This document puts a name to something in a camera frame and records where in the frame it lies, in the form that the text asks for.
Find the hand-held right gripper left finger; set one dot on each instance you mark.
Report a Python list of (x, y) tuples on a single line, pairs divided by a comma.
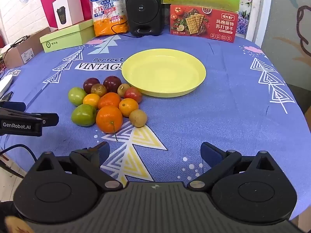
[(104, 151)]

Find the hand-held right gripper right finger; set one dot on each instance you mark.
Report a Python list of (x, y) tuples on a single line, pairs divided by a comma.
[(209, 152)]

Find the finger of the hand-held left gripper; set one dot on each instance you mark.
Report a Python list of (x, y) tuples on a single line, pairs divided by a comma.
[(13, 106), (50, 120)]

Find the large orange with stem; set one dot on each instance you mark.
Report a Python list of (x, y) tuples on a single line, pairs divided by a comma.
[(108, 119)]

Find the green jujube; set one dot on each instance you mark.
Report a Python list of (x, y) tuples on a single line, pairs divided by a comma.
[(76, 96), (83, 115)]

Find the small yellow-orange tangerine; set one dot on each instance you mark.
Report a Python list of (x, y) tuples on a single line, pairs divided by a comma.
[(91, 101)]

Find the small orange tangerine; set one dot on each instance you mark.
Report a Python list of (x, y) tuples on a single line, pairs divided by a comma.
[(128, 107)]

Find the medium orange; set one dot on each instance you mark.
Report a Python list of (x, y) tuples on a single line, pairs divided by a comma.
[(109, 99)]

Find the dark red plum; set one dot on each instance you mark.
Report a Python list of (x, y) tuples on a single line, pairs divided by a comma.
[(89, 83), (112, 83)]

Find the small red-orange fruit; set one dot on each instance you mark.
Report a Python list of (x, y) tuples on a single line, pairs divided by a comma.
[(98, 89)]

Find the small red fruit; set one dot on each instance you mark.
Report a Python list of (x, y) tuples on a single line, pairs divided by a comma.
[(133, 95)]

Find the small mottled brown fruit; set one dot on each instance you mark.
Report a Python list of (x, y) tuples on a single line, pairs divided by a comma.
[(123, 89)]

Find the yellow plate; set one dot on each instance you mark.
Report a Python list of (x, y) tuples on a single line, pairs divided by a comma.
[(163, 71)]

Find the white plastic device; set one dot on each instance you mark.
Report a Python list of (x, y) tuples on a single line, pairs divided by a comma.
[(4, 83)]

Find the blue printed tablecloth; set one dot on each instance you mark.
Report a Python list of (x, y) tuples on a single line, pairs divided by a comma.
[(218, 116)]

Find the brown cardboard box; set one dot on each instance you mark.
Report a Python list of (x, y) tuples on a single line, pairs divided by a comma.
[(24, 51)]

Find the light green lidded box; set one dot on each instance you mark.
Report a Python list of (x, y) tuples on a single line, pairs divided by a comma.
[(66, 37)]

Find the pink paper bag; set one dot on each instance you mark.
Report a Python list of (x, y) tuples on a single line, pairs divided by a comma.
[(46, 4)]

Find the white box with cup print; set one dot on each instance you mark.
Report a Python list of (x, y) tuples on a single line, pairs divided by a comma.
[(69, 9)]

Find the orange paper cup packet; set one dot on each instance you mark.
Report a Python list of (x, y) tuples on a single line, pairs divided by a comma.
[(108, 12)]

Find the red cracker box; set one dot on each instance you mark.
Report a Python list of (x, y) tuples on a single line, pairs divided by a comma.
[(203, 23)]

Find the black speaker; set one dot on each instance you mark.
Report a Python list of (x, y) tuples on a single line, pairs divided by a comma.
[(143, 7)]

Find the floral wall panel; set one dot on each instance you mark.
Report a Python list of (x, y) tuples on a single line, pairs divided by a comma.
[(244, 19)]

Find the white door frame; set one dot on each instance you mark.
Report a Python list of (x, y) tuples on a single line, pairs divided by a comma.
[(263, 9)]

